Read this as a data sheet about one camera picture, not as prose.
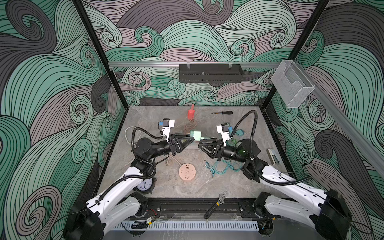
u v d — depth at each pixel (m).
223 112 1.16
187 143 0.59
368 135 0.54
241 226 0.70
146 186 0.79
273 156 0.90
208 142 0.58
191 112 1.14
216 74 0.95
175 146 0.57
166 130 0.58
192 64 0.93
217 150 0.56
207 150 0.59
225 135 0.59
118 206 0.55
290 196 0.48
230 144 0.59
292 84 0.78
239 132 1.03
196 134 0.59
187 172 0.83
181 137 0.57
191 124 1.08
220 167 0.88
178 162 0.89
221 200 0.76
